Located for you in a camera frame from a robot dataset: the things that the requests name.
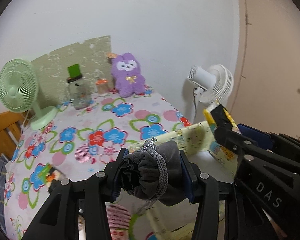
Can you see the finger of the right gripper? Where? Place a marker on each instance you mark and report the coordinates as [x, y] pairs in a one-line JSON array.
[[236, 142], [268, 141]]

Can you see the white standing fan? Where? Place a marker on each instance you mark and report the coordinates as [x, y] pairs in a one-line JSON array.
[[214, 84]]

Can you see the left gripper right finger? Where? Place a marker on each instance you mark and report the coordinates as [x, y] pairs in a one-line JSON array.
[[202, 189]]

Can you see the green desk fan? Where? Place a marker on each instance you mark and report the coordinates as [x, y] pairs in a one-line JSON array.
[[19, 88]]

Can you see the floral tablecloth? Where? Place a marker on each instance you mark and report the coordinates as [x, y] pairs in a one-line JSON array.
[[80, 143]]

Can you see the wooden chair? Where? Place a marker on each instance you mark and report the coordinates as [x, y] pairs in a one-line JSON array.
[[10, 132]]

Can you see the glass jar with green lid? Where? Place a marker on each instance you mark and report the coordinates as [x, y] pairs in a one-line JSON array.
[[78, 91]]

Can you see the small cotton swab jar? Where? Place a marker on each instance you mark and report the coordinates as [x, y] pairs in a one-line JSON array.
[[102, 87]]

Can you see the beige door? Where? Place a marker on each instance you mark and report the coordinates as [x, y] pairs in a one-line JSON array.
[[266, 94]]

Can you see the green patterned backboard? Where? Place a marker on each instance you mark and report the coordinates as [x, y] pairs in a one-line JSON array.
[[52, 68]]

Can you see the yellow cartoon tissue pack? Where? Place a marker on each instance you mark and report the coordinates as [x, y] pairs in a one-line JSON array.
[[217, 116]]

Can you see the purple plush bunny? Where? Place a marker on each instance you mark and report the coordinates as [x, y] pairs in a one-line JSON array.
[[127, 75]]

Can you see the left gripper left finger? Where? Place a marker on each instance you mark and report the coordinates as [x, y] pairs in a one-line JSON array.
[[58, 216]]

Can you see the green orange tissue box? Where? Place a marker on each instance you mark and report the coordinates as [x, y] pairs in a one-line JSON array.
[[49, 173]]

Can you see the yellow patterned storage box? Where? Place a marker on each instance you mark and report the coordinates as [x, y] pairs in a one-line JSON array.
[[177, 222]]

